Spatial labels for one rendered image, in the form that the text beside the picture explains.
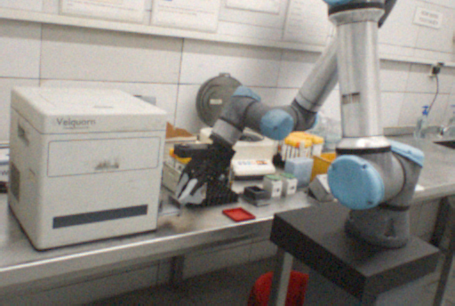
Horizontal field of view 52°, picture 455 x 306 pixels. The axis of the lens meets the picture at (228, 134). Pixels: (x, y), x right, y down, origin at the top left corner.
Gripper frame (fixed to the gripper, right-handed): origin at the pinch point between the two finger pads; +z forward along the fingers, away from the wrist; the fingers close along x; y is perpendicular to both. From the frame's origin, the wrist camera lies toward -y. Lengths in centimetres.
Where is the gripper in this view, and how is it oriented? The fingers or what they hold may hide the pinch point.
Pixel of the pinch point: (177, 202)
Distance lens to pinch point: 122.2
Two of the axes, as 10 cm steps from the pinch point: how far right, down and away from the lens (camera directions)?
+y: 6.2, 4.5, 6.4
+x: -5.9, -2.6, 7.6
